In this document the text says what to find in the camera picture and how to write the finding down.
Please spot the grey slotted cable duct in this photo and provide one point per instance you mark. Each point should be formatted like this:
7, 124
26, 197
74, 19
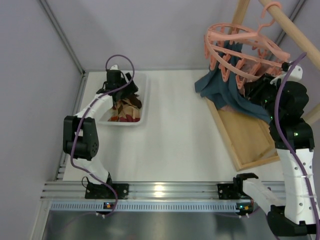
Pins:
154, 206

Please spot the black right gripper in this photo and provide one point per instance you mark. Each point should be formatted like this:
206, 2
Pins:
253, 88

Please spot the wooden drying rack frame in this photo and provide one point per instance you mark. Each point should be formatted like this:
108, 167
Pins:
247, 139

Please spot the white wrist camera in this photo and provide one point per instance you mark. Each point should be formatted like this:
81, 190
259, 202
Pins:
295, 75
114, 67

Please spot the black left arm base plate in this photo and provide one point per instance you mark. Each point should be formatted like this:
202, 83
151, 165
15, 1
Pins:
120, 191

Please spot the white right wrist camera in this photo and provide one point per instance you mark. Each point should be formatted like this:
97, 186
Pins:
295, 75

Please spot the pink round clip hanger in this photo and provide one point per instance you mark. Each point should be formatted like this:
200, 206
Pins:
232, 44

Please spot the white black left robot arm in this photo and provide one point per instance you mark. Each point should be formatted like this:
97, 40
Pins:
80, 135

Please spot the pink ruffled cloth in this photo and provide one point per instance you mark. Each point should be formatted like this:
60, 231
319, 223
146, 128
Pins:
250, 70

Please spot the teal blue cloth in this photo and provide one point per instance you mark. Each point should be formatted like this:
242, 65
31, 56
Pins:
212, 87

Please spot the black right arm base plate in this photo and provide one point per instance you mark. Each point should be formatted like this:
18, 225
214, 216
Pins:
228, 191

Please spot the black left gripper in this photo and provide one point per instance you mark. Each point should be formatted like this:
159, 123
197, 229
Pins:
129, 87

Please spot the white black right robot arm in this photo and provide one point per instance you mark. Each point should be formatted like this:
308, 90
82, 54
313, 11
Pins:
299, 214

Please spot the aluminium mounting rail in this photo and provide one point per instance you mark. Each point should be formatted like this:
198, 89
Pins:
138, 190

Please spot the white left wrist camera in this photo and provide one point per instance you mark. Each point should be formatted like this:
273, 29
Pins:
114, 67

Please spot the white perforated plastic basket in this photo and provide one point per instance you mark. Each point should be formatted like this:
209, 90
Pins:
143, 82

